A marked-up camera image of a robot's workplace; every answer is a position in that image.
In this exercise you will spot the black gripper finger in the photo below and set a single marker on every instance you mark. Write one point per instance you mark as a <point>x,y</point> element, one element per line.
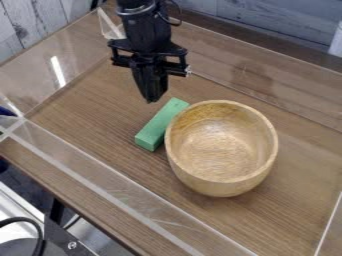
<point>160,84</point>
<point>142,73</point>

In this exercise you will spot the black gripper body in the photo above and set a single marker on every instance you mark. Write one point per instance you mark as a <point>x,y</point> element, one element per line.
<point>148,45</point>

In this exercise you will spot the green rectangular block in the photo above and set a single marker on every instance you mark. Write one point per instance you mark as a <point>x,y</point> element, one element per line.
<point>149,138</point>

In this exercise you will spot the brown wooden bowl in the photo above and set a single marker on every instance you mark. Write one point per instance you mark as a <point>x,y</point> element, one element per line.
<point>222,146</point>

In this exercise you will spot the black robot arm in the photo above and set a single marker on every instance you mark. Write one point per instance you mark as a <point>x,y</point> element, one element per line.
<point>146,50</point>

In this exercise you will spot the black table leg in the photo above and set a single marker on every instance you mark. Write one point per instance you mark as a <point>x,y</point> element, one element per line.
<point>57,211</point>

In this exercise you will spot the clear acrylic corner bracket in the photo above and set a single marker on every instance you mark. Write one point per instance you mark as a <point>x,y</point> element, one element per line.
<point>111,30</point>

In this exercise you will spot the clear acrylic front wall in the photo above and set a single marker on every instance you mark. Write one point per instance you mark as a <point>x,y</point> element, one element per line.
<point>145,221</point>

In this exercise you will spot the black metal bracket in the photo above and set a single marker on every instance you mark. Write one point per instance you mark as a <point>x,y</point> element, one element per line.
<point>61,243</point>

